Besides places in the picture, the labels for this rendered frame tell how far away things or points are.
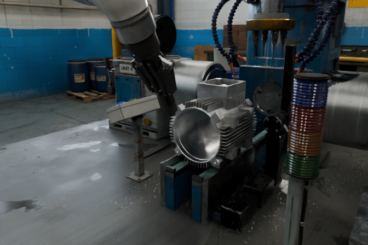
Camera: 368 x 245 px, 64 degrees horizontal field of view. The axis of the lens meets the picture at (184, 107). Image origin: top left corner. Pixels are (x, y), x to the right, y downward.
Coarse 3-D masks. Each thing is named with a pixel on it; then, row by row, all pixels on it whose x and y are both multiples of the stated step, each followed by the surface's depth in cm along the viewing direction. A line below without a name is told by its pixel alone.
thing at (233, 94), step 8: (208, 80) 90; (216, 80) 94; (224, 80) 94; (232, 80) 92; (240, 80) 90; (200, 88) 86; (208, 88) 84; (216, 88) 83; (224, 88) 81; (232, 88) 83; (240, 88) 88; (200, 96) 87; (208, 96) 85; (216, 96) 83; (224, 96) 82; (232, 96) 84; (240, 96) 88; (224, 104) 82; (232, 104) 84; (240, 104) 89
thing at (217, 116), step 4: (244, 100) 89; (248, 100) 90; (180, 104) 83; (244, 104) 89; (248, 104) 89; (180, 108) 82; (184, 108) 83; (176, 112) 83; (216, 112) 75; (220, 112) 76; (212, 116) 76; (216, 116) 75; (220, 116) 75; (224, 116) 76; (216, 120) 75; (220, 120) 75; (176, 148) 86; (176, 152) 86; (180, 152) 85; (220, 156) 79; (212, 160) 79; (216, 160) 78; (220, 160) 78; (212, 164) 79; (216, 164) 78
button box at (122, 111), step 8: (152, 96) 100; (120, 104) 89; (128, 104) 92; (136, 104) 94; (144, 104) 97; (152, 104) 100; (112, 112) 92; (120, 112) 89; (128, 112) 91; (136, 112) 93; (144, 112) 96; (112, 120) 92; (120, 120) 90
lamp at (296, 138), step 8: (288, 136) 56; (296, 136) 53; (304, 136) 52; (312, 136) 52; (320, 136) 53; (288, 144) 55; (296, 144) 53; (304, 144) 52; (312, 144) 52; (320, 144) 53; (296, 152) 54; (304, 152) 53; (312, 152) 53; (320, 152) 54
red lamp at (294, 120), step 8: (296, 112) 52; (304, 112) 51; (312, 112) 51; (320, 112) 51; (296, 120) 52; (304, 120) 51; (312, 120) 51; (320, 120) 51; (296, 128) 53; (304, 128) 52; (312, 128) 51; (320, 128) 52
